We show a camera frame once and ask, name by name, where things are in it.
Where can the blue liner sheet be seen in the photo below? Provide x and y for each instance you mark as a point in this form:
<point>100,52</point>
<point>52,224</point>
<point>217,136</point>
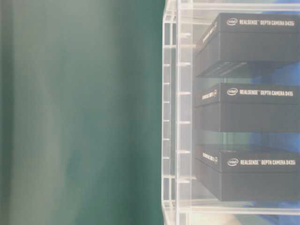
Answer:
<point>289,75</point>

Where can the black RealSense D415 box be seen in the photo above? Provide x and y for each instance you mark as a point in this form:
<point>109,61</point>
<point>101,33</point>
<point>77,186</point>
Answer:
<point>253,107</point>

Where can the clear plastic storage bin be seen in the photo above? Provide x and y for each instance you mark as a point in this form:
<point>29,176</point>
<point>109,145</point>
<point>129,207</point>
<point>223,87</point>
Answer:
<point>184,199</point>

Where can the black RealSense D435i box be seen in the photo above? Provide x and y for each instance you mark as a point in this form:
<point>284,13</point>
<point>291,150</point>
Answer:
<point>246,45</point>
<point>243,172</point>

